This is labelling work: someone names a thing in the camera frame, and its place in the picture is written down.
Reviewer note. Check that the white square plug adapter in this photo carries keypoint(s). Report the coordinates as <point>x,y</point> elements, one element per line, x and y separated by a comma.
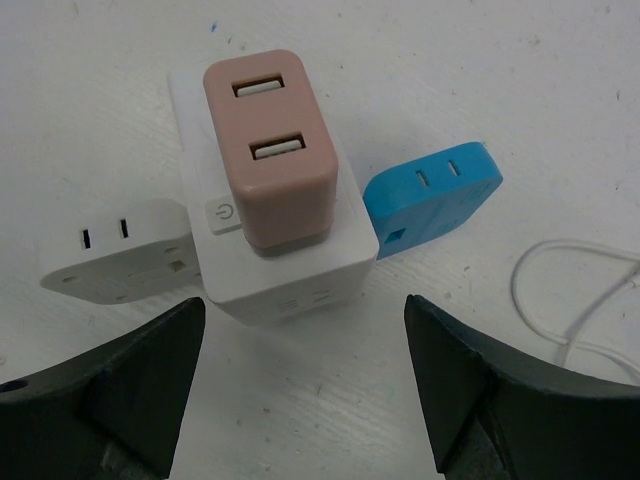
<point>120,257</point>

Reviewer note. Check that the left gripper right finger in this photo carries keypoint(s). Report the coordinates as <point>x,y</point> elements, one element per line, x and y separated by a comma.
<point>494,412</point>

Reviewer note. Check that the white cube power socket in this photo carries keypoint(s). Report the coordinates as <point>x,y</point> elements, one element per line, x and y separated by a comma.
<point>288,272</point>

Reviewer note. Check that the pink dual usb charger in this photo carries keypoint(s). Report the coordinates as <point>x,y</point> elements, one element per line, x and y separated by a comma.
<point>279,159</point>

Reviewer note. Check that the blue square plug adapter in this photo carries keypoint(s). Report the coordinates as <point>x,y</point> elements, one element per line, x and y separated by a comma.
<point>423,199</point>

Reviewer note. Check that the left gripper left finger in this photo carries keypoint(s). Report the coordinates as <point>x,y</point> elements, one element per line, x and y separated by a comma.
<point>113,412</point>

